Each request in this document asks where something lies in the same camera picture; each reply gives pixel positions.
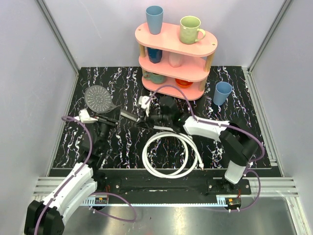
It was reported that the white shower hose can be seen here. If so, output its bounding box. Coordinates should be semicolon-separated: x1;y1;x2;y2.
141;124;205;178

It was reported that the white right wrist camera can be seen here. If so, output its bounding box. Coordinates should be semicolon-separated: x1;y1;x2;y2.
138;96;151;117

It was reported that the blue cup on table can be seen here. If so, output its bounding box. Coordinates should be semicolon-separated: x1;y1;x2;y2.
213;81;233;106

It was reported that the pink faceted cup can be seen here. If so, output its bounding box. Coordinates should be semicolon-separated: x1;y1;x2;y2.
169;52;183;68

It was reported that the orange bowl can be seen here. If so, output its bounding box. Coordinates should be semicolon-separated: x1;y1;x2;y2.
175;78;193;88

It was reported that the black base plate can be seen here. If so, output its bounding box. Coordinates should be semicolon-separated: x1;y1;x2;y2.
100;169;251;205

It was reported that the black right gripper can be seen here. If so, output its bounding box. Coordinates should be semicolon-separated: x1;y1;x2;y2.
134;104;172;129

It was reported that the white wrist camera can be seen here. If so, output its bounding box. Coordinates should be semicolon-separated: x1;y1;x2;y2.
138;96;151;117
74;109;98;124

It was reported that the teal ceramic mug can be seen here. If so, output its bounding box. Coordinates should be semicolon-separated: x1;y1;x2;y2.
143;72;167;84

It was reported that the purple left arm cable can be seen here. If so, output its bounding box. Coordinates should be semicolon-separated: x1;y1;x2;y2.
33;116;137;235

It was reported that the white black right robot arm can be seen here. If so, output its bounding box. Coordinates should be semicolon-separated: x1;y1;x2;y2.
136;96;263;194

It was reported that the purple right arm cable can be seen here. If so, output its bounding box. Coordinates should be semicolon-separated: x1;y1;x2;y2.
146;85;266;212

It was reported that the dark blue cup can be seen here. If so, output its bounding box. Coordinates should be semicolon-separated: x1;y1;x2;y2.
147;47;163;64

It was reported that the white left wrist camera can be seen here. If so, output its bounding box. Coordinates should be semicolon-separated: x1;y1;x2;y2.
74;109;98;124

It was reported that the green mug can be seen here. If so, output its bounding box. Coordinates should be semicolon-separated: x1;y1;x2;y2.
179;16;206;45

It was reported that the blue cup on shelf top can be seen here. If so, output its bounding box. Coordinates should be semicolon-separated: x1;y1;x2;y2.
146;5;163;35

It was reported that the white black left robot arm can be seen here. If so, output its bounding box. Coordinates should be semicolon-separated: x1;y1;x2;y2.
24;110;119;235

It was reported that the grey shower head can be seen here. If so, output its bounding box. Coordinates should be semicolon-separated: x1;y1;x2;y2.
84;85;140;122

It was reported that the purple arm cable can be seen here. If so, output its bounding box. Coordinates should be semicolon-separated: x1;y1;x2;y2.
33;116;137;235
146;85;266;212

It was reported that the pink three-tier shelf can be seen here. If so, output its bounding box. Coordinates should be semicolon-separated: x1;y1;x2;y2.
135;23;218;100

